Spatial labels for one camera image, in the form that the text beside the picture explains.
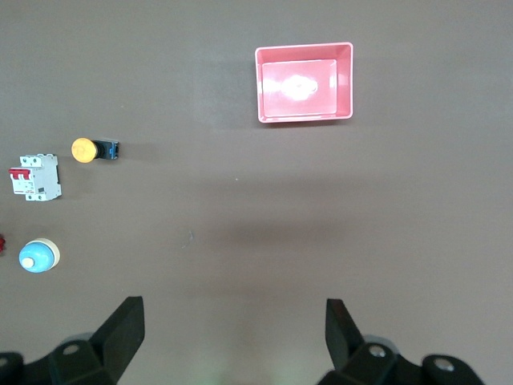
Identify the pink plastic box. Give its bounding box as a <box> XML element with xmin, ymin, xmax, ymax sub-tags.
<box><xmin>254</xmin><ymin>42</ymin><xmax>354</xmax><ymax>125</ymax></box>

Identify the white circuit breaker red switch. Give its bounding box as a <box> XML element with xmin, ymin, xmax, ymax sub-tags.
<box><xmin>8</xmin><ymin>153</ymin><xmax>63</xmax><ymax>202</ymax></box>

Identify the yellow mushroom push button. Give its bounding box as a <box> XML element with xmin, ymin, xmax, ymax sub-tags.
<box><xmin>71</xmin><ymin>137</ymin><xmax>120</xmax><ymax>164</ymax></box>

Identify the blue dome call bell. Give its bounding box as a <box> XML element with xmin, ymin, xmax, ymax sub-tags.
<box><xmin>18</xmin><ymin>237</ymin><xmax>61</xmax><ymax>275</ymax></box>

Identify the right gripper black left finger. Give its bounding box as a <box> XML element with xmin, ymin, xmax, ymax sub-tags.
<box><xmin>0</xmin><ymin>295</ymin><xmax>146</xmax><ymax>385</ymax></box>

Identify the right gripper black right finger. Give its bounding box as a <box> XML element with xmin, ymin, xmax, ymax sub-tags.
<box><xmin>316</xmin><ymin>298</ymin><xmax>486</xmax><ymax>385</ymax></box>

